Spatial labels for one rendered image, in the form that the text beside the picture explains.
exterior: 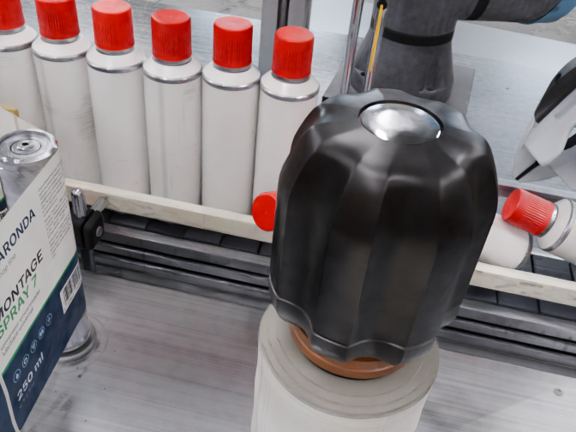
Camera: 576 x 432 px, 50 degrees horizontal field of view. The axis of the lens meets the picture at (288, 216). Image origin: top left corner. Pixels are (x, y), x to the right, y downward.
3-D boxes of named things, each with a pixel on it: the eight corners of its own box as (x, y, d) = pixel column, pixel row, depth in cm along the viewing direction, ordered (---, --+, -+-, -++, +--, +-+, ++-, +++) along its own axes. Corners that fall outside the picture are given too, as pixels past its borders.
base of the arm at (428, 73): (338, 94, 87) (347, 27, 80) (362, 53, 98) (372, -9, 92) (444, 118, 84) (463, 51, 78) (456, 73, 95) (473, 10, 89)
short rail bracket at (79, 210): (71, 292, 60) (52, 195, 53) (99, 251, 65) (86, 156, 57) (102, 299, 60) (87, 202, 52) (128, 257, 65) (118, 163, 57)
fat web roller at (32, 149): (26, 357, 48) (-33, 156, 36) (55, 314, 51) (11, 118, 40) (81, 369, 47) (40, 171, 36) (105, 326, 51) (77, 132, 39)
